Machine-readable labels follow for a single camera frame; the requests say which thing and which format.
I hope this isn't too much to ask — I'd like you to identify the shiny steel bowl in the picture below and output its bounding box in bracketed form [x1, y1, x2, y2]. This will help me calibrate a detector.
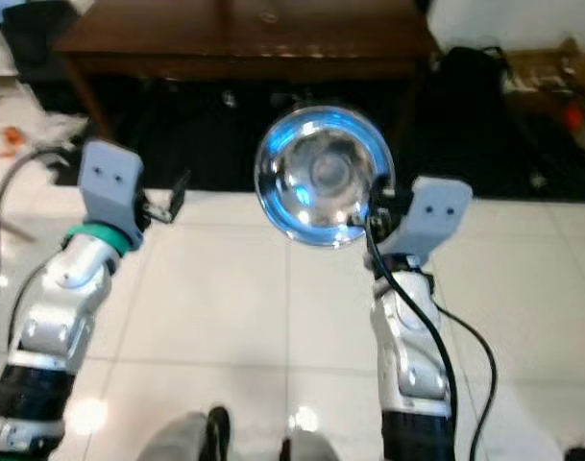
[254, 106, 397, 249]

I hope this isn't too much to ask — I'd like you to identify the dark wooden table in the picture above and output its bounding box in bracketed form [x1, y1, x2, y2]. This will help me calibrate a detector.
[54, 0, 439, 140]

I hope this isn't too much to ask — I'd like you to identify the black bag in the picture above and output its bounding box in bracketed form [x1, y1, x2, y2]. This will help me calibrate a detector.
[422, 43, 524, 193]

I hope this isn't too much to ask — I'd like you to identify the small orange object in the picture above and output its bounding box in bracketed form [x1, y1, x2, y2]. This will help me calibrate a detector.
[0, 125, 26, 158]

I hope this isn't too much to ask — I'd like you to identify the black chair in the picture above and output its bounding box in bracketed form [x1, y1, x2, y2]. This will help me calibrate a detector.
[0, 0, 77, 87]

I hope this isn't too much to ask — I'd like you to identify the grey right robot leg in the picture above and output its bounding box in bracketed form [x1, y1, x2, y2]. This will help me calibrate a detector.
[282, 427, 351, 461]

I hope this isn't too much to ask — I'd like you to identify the grey robot leg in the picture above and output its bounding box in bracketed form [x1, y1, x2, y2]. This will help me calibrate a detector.
[282, 427, 351, 461]
[138, 408, 231, 461]

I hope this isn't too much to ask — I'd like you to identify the grey left robot leg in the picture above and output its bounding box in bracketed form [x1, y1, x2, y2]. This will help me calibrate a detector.
[138, 408, 231, 461]

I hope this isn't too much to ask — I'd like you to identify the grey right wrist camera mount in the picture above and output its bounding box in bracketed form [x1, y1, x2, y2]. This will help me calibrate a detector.
[388, 176, 473, 267]

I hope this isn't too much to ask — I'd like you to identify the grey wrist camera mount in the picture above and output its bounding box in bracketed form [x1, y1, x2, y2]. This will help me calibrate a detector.
[81, 139, 145, 246]
[388, 176, 473, 267]

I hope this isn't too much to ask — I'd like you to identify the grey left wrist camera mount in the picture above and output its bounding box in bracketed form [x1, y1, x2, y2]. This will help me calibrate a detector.
[81, 139, 145, 246]

